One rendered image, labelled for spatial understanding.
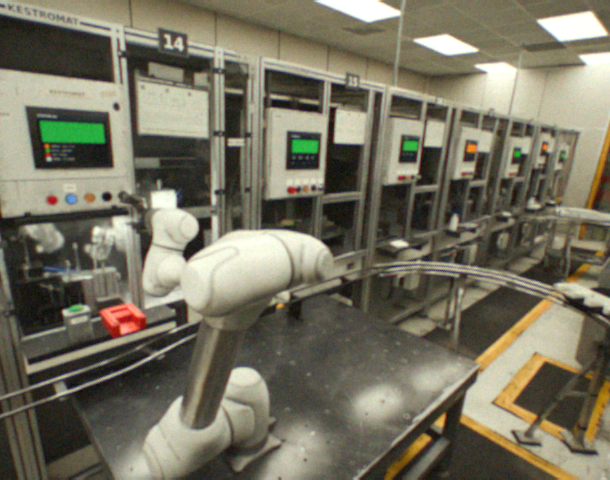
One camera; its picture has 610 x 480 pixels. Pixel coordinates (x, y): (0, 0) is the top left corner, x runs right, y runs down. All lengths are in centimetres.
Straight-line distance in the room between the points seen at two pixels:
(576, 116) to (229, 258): 879
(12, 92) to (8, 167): 23
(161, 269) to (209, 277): 56
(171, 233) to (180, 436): 58
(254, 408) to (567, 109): 868
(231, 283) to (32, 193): 103
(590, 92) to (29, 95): 883
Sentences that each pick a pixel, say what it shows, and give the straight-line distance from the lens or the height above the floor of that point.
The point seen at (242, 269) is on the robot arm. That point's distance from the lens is 67.
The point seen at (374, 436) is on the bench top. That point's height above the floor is 68.
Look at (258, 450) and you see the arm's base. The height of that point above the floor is 71.
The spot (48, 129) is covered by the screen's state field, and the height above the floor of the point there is 166.
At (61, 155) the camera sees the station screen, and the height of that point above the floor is 158.
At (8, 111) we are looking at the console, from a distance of 155.
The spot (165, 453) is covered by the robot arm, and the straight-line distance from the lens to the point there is 112.
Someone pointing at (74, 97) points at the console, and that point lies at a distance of 158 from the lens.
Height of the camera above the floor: 167
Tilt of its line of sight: 17 degrees down
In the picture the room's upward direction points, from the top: 3 degrees clockwise
